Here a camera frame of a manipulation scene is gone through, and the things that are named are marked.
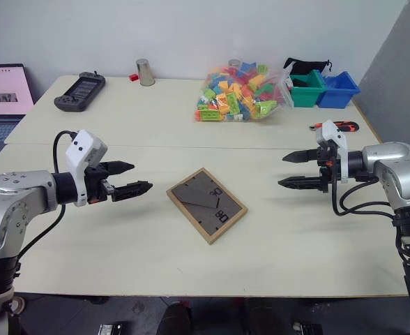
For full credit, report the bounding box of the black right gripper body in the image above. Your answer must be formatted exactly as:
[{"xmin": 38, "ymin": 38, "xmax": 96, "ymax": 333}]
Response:
[{"xmin": 315, "ymin": 138, "xmax": 342, "ymax": 195}]

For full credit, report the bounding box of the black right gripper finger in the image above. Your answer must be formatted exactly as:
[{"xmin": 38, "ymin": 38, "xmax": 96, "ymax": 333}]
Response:
[
  {"xmin": 282, "ymin": 148, "xmax": 320, "ymax": 163},
  {"xmin": 277, "ymin": 176, "xmax": 321, "ymax": 191}
]

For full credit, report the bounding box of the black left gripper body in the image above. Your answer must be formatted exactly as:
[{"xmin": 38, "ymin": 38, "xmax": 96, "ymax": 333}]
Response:
[{"xmin": 83, "ymin": 161, "xmax": 117, "ymax": 204}]

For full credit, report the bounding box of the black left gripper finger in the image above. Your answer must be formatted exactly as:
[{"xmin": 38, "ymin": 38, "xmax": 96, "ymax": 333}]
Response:
[
  {"xmin": 107, "ymin": 161, "xmax": 135, "ymax": 176},
  {"xmin": 109, "ymin": 180, "xmax": 154, "ymax": 202}
]

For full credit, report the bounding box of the orange black utility knife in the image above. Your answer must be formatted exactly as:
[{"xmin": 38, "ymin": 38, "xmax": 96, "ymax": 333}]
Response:
[{"xmin": 309, "ymin": 120, "xmax": 360, "ymax": 133}]

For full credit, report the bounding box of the green plastic bin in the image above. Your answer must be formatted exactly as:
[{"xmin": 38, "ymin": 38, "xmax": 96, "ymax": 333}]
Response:
[{"xmin": 288, "ymin": 69, "xmax": 327, "ymax": 108}]

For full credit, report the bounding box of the blue plastic bin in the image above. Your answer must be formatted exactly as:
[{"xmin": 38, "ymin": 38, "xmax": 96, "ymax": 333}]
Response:
[{"xmin": 316, "ymin": 71, "xmax": 361, "ymax": 110}]

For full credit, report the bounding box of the black handheld game console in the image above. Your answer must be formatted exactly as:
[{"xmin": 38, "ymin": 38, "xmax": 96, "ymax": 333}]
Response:
[{"xmin": 53, "ymin": 70, "xmax": 107, "ymax": 112}]

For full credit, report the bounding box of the bag of colourful toy bricks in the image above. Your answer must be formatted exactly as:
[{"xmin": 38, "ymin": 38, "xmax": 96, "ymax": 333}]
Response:
[{"xmin": 192, "ymin": 60, "xmax": 295, "ymax": 123}]

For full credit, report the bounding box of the silver metal cup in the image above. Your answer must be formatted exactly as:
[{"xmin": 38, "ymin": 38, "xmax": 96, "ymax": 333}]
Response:
[{"xmin": 135, "ymin": 58, "xmax": 156, "ymax": 87}]

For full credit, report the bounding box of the dark rounded shape under table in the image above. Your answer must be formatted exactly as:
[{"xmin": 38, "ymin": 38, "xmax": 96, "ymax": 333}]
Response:
[{"xmin": 155, "ymin": 302, "xmax": 192, "ymax": 335}]

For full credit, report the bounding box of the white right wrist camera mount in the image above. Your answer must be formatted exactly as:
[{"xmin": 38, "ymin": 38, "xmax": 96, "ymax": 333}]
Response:
[{"xmin": 314, "ymin": 119, "xmax": 350, "ymax": 184}]

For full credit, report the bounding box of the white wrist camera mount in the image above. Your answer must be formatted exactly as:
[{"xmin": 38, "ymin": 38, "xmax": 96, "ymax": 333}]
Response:
[
  {"xmin": 64, "ymin": 129, "xmax": 108, "ymax": 207},
  {"xmin": 314, "ymin": 119, "xmax": 350, "ymax": 184}
]

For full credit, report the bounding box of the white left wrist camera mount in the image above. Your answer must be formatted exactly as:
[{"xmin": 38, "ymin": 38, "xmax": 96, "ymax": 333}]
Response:
[{"xmin": 64, "ymin": 129, "xmax": 108, "ymax": 207}]

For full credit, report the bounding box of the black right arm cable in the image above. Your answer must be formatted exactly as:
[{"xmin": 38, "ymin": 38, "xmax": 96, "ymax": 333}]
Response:
[{"xmin": 332, "ymin": 176, "xmax": 397, "ymax": 218}]

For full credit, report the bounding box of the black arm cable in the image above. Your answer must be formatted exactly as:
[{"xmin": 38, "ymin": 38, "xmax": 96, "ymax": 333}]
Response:
[
  {"xmin": 15, "ymin": 130, "xmax": 78, "ymax": 266},
  {"xmin": 332, "ymin": 176, "xmax": 397, "ymax": 218}
]

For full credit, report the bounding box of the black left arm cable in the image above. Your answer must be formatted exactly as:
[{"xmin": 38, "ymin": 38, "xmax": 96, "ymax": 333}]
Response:
[{"xmin": 15, "ymin": 130, "xmax": 78, "ymax": 266}]

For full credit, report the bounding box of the wooden framed grey board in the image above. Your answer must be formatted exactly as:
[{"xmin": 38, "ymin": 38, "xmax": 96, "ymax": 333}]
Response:
[{"xmin": 165, "ymin": 167, "xmax": 249, "ymax": 246}]

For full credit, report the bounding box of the black drawstring pouch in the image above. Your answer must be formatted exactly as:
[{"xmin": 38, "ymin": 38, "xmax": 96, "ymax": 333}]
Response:
[{"xmin": 282, "ymin": 57, "xmax": 333, "ymax": 76}]

